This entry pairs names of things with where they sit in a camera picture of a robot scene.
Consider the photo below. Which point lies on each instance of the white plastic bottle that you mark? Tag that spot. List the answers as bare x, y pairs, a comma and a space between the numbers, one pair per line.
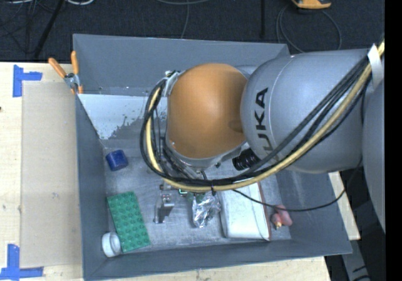
110, 244

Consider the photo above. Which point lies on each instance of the blue cup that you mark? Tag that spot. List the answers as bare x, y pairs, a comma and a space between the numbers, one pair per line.
117, 160

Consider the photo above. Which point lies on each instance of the pale brown cardboard board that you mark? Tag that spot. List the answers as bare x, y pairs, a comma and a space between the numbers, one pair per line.
47, 179

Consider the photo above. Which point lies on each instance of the green studded flat block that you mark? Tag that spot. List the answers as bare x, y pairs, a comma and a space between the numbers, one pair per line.
128, 223

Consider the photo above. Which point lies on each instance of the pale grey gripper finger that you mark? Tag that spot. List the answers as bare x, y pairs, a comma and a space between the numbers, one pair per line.
169, 205
159, 213

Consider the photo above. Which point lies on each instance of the crumpled clear plastic wrapper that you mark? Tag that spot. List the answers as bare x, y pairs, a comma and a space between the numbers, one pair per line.
204, 210

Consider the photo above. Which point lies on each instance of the pink toy animal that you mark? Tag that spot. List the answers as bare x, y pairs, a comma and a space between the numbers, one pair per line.
282, 217

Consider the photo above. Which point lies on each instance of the black cylinder on white bracket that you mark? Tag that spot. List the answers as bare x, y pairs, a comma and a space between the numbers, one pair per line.
245, 159

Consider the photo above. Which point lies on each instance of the grey metal bin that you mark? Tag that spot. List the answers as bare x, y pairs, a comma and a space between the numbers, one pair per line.
94, 179

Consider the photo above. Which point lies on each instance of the white box with brown edge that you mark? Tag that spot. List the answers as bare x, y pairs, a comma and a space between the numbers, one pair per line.
242, 217

